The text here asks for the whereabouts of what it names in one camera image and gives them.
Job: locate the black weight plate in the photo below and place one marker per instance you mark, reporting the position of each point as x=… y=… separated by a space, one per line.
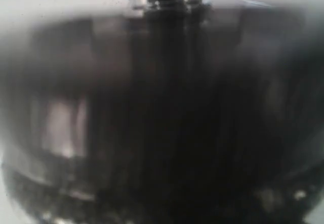
x=167 y=99
x=288 y=200

